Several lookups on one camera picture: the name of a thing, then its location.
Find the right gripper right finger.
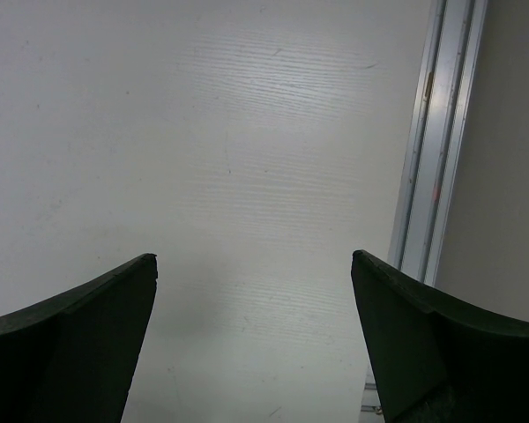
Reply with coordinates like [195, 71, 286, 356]
[351, 250, 529, 422]

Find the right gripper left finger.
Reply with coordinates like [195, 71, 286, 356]
[0, 254, 158, 422]

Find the aluminium table edge rail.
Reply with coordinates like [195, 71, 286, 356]
[388, 0, 488, 286]

